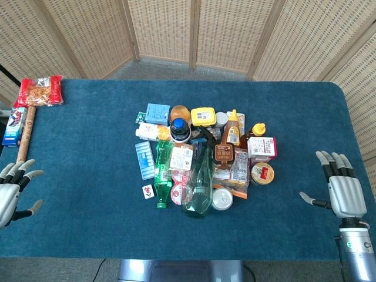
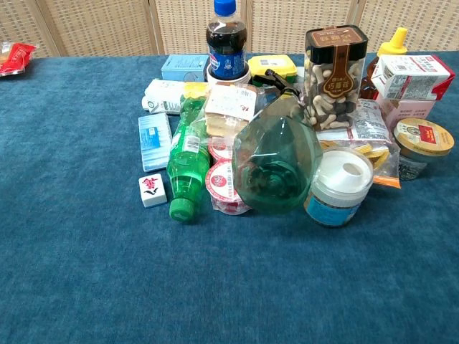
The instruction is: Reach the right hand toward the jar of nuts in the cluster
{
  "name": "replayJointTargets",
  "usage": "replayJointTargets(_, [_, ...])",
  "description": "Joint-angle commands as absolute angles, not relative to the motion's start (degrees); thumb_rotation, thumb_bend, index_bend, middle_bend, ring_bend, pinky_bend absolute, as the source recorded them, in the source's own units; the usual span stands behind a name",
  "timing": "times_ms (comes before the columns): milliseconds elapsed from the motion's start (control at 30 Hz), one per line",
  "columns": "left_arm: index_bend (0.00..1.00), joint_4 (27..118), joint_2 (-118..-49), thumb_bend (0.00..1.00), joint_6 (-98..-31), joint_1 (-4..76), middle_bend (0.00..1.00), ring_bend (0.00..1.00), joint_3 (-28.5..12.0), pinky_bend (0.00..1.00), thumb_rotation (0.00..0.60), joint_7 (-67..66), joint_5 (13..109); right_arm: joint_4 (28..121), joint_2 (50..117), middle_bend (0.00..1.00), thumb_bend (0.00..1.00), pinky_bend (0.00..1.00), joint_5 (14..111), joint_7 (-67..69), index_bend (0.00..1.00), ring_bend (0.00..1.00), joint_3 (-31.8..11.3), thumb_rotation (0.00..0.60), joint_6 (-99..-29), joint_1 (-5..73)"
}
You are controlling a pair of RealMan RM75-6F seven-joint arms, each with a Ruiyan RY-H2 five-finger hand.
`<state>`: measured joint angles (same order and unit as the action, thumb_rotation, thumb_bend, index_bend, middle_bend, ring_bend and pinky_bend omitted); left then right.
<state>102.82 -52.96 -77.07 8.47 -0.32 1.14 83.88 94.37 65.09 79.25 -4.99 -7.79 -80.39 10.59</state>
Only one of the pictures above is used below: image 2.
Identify white green tube package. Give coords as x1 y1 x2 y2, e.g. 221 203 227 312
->
141 78 212 115

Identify light blue carton box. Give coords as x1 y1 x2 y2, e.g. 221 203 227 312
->
160 54 211 82

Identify pale pink box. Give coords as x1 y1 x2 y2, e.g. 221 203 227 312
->
374 91 439 134

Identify red white milk carton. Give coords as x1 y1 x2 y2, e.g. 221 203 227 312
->
370 54 456 102

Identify red and white cup pack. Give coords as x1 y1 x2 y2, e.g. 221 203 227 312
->
207 136 252 216

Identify green plastic soda bottle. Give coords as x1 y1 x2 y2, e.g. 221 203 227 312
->
166 93 212 222

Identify green transparent spray bottle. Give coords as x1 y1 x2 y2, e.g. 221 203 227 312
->
231 68 324 216

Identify wrapped biscuit pack white label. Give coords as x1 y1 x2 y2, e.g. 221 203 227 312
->
203 84 277 138

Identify white mahjong tile eraser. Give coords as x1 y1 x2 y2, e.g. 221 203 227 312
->
138 173 169 209

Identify blue tissue pack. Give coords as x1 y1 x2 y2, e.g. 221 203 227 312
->
138 113 174 173

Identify white paper cup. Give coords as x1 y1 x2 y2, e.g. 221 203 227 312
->
206 64 252 87

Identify white lidded jar blue label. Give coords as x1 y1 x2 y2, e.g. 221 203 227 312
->
303 146 374 229

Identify yellow lidded green container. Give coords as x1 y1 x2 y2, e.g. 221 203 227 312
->
247 54 298 86

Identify cola bottle with blue cap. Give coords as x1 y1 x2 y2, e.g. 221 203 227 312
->
205 0 248 80

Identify clear jar of mushroom biscuits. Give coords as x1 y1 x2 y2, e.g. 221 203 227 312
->
303 24 371 132

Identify white printed snack bag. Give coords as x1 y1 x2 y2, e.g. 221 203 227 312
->
316 98 394 143

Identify clear bag of yellow snacks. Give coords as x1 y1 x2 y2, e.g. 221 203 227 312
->
318 139 402 190

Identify blue velvet tablecloth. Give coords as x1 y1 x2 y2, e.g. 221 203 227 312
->
0 51 459 344

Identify woven rattan folding screen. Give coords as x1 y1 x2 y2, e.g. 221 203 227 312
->
0 0 459 58

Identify glass jar with gold lid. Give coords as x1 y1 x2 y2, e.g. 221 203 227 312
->
392 118 455 182

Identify honey bottle with yellow cap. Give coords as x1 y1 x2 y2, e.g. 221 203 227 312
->
359 27 409 101

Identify red snack packet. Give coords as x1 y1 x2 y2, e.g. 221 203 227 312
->
0 41 38 77

